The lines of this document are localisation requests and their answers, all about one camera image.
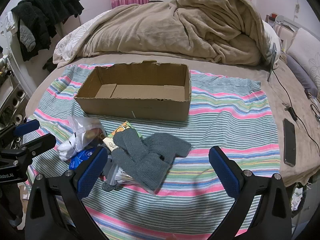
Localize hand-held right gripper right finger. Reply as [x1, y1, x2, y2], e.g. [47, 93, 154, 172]
[208, 146, 293, 240]

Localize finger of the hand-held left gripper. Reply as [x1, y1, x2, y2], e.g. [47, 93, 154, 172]
[13, 120, 40, 137]
[21, 134, 57, 157]

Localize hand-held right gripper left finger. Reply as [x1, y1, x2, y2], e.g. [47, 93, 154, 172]
[25, 146, 108, 240]

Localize blue plastic packet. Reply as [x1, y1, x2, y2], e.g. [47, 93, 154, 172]
[68, 148, 97, 171]

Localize clear zip bag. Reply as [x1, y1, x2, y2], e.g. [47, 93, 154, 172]
[101, 155, 155, 195]

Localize clear plastic bag with items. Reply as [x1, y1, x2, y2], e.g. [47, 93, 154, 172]
[57, 115, 107, 161]

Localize grey knitted glove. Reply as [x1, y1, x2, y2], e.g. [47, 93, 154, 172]
[113, 133, 192, 191]
[111, 127, 150, 165]

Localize colourful cartoon tissue packet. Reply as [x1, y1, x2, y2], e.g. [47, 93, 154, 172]
[102, 120, 143, 153]

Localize cardboard box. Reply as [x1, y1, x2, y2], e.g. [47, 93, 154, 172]
[74, 60, 192, 122]

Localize shoe rack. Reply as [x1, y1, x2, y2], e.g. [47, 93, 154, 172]
[0, 55, 28, 130]

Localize striped cloth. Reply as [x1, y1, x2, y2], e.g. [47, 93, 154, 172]
[25, 63, 281, 240]

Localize black smartphone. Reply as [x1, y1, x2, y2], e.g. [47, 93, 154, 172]
[282, 118, 297, 167]

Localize white floral quilt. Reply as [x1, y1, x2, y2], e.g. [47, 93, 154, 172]
[53, 9, 113, 62]

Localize black clothes on rack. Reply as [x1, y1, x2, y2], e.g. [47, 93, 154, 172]
[10, 0, 85, 62]

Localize phone stand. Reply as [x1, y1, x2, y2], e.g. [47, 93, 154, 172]
[266, 42, 278, 82]

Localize grey pillow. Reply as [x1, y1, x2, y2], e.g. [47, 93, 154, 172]
[285, 54, 318, 96]

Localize white floral pillow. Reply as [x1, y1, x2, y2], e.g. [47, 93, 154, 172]
[286, 27, 320, 80]

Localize beige fleece blanket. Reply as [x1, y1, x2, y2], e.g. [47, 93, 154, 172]
[53, 0, 267, 67]

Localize black cable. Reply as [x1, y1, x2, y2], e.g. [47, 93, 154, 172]
[271, 67, 320, 155]

